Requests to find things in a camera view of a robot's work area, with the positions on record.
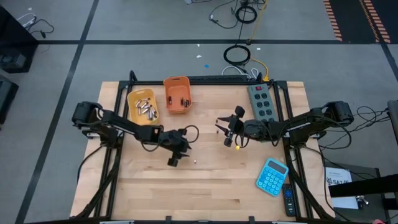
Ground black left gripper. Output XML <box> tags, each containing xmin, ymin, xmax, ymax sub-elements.
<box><xmin>161</xmin><ymin>129</ymin><xmax>192</xmax><ymax>167</ymax></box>

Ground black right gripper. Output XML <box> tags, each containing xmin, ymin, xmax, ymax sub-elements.
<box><xmin>215</xmin><ymin>106</ymin><xmax>264</xmax><ymax>147</ymax></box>

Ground orange plastic bin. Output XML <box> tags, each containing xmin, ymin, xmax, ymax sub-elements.
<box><xmin>163</xmin><ymin>76</ymin><xmax>193</xmax><ymax>114</ymax></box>

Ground grey-green power strip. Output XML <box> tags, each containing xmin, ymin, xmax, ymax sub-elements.
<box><xmin>247</xmin><ymin>83</ymin><xmax>280</xmax><ymax>124</ymax></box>

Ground long black ribbed bar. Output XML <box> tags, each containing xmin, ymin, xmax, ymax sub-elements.
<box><xmin>188</xmin><ymin>75</ymin><xmax>249</xmax><ymax>83</ymax></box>

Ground yellow plastic bin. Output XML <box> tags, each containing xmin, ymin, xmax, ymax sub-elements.
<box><xmin>126</xmin><ymin>88</ymin><xmax>160</xmax><ymax>126</ymax></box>

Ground blue calculator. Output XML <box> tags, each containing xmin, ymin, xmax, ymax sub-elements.
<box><xmin>255</xmin><ymin>157</ymin><xmax>290</xmax><ymax>198</ymax></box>

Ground black remote control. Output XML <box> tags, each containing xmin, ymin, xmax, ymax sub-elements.
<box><xmin>281</xmin><ymin>183</ymin><xmax>297</xmax><ymax>218</ymax></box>

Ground white printed paper sheet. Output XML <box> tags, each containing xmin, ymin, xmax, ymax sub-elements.
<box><xmin>325</xmin><ymin>167</ymin><xmax>359</xmax><ymax>210</ymax></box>

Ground black side table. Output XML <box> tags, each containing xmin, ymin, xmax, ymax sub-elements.
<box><xmin>323</xmin><ymin>161</ymin><xmax>398</xmax><ymax>224</ymax></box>

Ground black beam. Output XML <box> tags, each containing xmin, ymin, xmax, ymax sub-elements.
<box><xmin>328</xmin><ymin>174</ymin><xmax>398</xmax><ymax>198</ymax></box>

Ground small metal clamp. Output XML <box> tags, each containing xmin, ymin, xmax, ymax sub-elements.
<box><xmin>355</xmin><ymin>195</ymin><xmax>370</xmax><ymax>210</ymax></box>

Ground black mat orange stripes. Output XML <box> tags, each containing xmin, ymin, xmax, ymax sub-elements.
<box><xmin>323</xmin><ymin>0</ymin><xmax>398</xmax><ymax>44</ymax></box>

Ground dark grey box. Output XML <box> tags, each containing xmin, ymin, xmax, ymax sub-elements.
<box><xmin>0</xmin><ymin>74</ymin><xmax>19</xmax><ymax>125</ymax></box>

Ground black cabinet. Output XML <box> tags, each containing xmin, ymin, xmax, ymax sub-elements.
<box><xmin>0</xmin><ymin>6</ymin><xmax>40</xmax><ymax>74</ymax></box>

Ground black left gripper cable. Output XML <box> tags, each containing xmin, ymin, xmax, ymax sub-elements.
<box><xmin>141</xmin><ymin>124</ymin><xmax>200</xmax><ymax>152</ymax></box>

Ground black metal table frame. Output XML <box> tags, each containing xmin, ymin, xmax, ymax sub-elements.
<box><xmin>74</xmin><ymin>70</ymin><xmax>335</xmax><ymax>224</ymax></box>

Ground white cable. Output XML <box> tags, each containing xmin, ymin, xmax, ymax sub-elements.
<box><xmin>221</xmin><ymin>64</ymin><xmax>259</xmax><ymax>79</ymax></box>

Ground large black coiled cable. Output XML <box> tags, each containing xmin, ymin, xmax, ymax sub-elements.
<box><xmin>223</xmin><ymin>44</ymin><xmax>251</xmax><ymax>67</ymax></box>

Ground loose black floor cable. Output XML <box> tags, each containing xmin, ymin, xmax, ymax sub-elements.
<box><xmin>208</xmin><ymin>0</ymin><xmax>239</xmax><ymax>29</ymax></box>

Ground black base cable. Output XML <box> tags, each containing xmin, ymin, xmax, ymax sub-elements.
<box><xmin>76</xmin><ymin>144</ymin><xmax>106</xmax><ymax>184</ymax></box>

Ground yellow cable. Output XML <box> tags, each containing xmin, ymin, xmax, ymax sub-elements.
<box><xmin>248</xmin><ymin>0</ymin><xmax>270</xmax><ymax>82</ymax></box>

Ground small black coiled cable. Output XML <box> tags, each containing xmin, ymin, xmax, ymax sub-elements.
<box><xmin>234</xmin><ymin>5</ymin><xmax>258</xmax><ymax>24</ymax></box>

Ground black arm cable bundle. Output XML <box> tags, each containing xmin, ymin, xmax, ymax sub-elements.
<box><xmin>317</xmin><ymin>105</ymin><xmax>392</xmax><ymax>152</ymax></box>

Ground grey post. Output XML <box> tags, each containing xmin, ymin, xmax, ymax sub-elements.
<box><xmin>387</xmin><ymin>100</ymin><xmax>398</xmax><ymax>147</ymax></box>

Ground black adapter cable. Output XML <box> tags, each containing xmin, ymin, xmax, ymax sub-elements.
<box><xmin>24</xmin><ymin>18</ymin><xmax>55</xmax><ymax>40</ymax></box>

